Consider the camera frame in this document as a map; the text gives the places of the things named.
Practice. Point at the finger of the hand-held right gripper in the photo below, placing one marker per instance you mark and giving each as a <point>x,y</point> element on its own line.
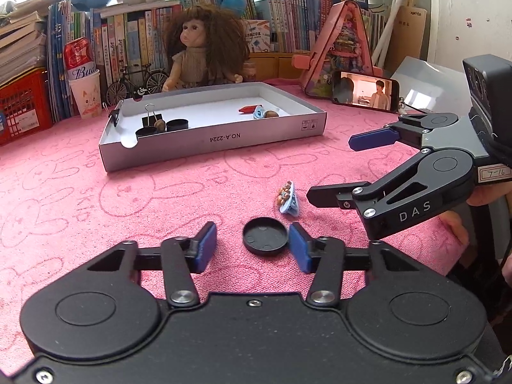
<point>372,138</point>
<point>328,196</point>

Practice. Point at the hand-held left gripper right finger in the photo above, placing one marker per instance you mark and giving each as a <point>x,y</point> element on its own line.
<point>300,248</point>

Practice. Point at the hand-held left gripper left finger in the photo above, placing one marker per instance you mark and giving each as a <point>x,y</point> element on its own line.
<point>206,244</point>

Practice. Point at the black round cap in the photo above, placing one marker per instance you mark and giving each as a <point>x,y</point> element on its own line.
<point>177,124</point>
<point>146,132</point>
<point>265,238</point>

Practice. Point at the blue hair clip with beads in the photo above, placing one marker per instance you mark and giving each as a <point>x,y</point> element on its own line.
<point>288,204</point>

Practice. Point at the brown nut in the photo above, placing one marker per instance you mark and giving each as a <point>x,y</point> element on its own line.
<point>160,125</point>
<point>272,115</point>

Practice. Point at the white cardboard box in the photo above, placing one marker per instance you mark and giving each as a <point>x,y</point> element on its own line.
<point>224,140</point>

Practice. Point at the plain blue hair clip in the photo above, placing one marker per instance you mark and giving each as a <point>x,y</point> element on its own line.
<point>259,113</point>

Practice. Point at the orange red clip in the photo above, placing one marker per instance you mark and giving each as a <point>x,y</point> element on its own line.
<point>248,109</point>

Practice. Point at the large black binder clip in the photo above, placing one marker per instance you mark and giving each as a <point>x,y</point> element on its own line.
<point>148,122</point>

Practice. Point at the person's right hand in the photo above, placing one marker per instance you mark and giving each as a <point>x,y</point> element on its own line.
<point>488,196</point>

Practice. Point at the black smartphone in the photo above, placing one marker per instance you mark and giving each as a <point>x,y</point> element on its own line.
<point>364,90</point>

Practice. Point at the clear plastic folder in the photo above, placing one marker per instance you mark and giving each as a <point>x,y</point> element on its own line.
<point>432,88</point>

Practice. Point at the pink triangular toy house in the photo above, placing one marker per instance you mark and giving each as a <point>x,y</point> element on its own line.
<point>320,76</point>

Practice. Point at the brown cardboard board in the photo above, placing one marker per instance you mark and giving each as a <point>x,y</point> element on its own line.
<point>412,36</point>

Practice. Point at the wooden drawer box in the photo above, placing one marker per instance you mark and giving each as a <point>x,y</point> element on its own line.
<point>280,66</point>

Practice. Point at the pink rabbit print towel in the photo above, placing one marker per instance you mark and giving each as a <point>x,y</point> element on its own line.
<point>80,208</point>

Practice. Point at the long row of upright books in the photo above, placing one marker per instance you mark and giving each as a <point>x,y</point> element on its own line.
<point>292,20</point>

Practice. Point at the colourful small carton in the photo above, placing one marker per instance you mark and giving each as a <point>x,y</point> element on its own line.
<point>256,36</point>

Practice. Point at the small black binder clip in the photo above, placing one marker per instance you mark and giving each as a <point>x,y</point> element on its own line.
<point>115,116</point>

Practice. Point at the miniature black bicycle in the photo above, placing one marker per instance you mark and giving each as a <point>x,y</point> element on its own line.
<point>138,72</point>

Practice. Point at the doll with curly brown hair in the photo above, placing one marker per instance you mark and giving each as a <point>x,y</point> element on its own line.
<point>196,60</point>

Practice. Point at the white paper cup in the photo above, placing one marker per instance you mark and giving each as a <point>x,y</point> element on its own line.
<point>86,96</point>

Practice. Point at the red beer can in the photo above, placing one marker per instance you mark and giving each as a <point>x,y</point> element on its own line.
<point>78,58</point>

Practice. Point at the large red plastic basket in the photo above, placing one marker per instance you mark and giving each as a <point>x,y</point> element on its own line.
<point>24,108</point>

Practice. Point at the row of thin blue books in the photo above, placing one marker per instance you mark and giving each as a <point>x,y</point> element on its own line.
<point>58,68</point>

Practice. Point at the stack of books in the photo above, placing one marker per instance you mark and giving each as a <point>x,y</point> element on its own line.
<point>20,44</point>

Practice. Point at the white plastic pipe frame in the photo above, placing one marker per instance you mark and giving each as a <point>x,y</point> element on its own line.
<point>390,24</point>

